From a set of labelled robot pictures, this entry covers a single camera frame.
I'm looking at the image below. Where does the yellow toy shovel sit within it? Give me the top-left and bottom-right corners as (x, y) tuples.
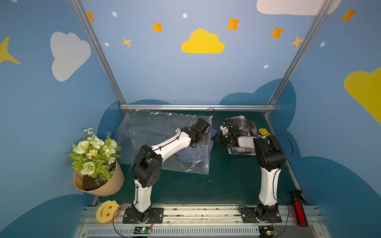
(258, 129), (271, 136)

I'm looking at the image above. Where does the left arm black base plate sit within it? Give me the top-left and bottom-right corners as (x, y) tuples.
(122, 207), (164, 224)

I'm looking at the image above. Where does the flower bouquet in paper wrap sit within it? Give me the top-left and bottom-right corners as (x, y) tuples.
(68, 128), (125, 197)

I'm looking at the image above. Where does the left aluminium frame post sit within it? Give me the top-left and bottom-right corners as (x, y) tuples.
(70, 0), (129, 115)

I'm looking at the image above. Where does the horizontal aluminium frame rail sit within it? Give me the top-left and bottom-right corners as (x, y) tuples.
(120, 104), (276, 111)

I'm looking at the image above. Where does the green circuit board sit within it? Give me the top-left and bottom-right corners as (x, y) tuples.
(133, 227), (152, 235)
(259, 226), (277, 238)

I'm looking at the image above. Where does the right aluminium frame post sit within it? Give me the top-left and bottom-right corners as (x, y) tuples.
(264, 0), (334, 118)

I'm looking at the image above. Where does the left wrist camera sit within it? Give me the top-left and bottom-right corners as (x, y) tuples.
(194, 118), (210, 133)

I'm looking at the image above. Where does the blue checked shirt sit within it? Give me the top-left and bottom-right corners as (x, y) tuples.
(175, 139), (214, 163)

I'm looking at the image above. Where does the red spray bottle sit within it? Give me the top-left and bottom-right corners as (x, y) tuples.
(289, 189), (309, 228)

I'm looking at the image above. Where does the clear plastic vacuum bag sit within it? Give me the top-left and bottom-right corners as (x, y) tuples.
(114, 110), (216, 175)

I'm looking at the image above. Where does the yellow smiley face sponge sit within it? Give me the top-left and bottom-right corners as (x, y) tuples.
(96, 200), (120, 224)

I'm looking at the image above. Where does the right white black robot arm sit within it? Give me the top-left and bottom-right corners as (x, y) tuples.
(217, 127), (286, 222)

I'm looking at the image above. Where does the right green circuit board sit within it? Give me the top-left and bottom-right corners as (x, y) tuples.
(259, 226), (277, 238)

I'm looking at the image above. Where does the aluminium frame post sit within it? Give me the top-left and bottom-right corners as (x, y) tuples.
(264, 0), (334, 118)
(70, 0), (129, 115)

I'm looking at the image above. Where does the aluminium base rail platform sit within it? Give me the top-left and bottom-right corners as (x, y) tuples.
(74, 204), (330, 238)

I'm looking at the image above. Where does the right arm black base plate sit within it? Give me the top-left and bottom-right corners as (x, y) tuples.
(238, 204), (282, 223)

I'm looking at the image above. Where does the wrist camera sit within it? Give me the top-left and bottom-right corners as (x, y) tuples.
(194, 118), (210, 133)
(220, 124), (243, 138)

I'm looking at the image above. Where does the teal hand rake wooden handle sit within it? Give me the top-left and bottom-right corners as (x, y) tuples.
(125, 128), (137, 150)

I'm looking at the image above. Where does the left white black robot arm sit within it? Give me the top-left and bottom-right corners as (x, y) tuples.
(131, 123), (210, 221)

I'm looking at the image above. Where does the left green circuit board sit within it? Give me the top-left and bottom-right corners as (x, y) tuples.
(133, 227), (152, 235)

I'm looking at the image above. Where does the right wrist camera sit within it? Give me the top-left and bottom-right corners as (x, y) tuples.
(220, 124), (243, 138)

